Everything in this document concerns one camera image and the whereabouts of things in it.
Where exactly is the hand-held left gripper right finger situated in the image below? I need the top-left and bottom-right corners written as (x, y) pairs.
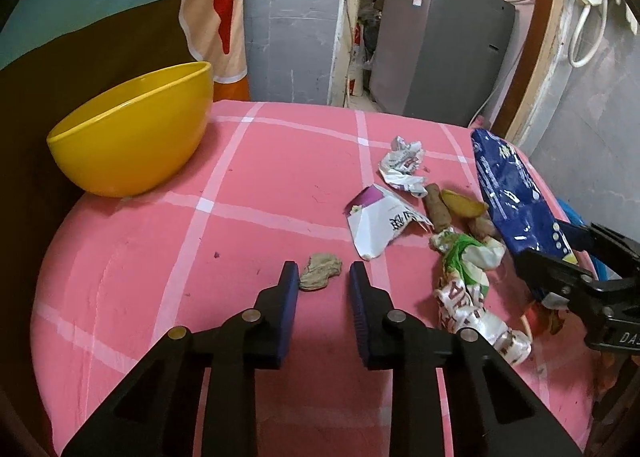
top-left (348, 261), bottom-right (583, 457)

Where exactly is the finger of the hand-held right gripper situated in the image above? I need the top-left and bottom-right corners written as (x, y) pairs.
top-left (550, 222), bottom-right (640, 283)
top-left (515, 249), bottom-right (598, 310)

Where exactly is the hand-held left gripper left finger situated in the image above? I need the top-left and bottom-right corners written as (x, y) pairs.
top-left (60, 261), bottom-right (301, 457)

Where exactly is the brown paper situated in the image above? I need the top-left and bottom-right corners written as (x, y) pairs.
top-left (299, 253), bottom-right (344, 292)

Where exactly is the white purple carton piece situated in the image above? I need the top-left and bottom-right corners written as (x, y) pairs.
top-left (343, 184), bottom-right (434, 262)

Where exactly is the blue snack bag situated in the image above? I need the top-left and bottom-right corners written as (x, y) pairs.
top-left (470, 128), bottom-right (593, 303)

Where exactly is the yellow potato piece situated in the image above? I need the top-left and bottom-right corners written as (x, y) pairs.
top-left (440, 189), bottom-right (490, 218)

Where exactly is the orange snack wrapper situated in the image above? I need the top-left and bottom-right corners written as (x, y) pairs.
top-left (522, 297), bottom-right (566, 335)

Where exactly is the small brown vegetable piece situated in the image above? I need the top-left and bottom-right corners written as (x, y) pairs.
top-left (467, 216), bottom-right (497, 240)

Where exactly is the green white snack wrapper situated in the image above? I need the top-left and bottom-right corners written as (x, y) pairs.
top-left (429, 229), bottom-right (533, 368)

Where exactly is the pink checkered cloth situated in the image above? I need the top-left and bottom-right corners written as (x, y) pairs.
top-left (30, 99), bottom-right (601, 457)

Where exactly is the long brown vegetable piece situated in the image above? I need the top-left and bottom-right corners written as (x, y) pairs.
top-left (424, 183), bottom-right (455, 233)

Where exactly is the crumpled white wrapper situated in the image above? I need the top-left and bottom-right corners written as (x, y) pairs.
top-left (377, 135), bottom-right (430, 198)

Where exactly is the yellow plastic bowl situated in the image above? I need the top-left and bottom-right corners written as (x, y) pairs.
top-left (46, 61), bottom-right (213, 198)

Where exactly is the grey washing machine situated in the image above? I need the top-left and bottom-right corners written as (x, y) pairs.
top-left (369, 0), bottom-right (517, 128)

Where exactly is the peach red towel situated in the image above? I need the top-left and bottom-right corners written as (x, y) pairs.
top-left (178, 0), bottom-right (251, 102)

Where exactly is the white power cable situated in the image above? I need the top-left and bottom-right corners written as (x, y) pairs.
top-left (567, 0), bottom-right (608, 68)

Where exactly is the wooden door frame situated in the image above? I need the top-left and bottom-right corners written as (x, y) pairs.
top-left (327, 0), bottom-right (571, 148)

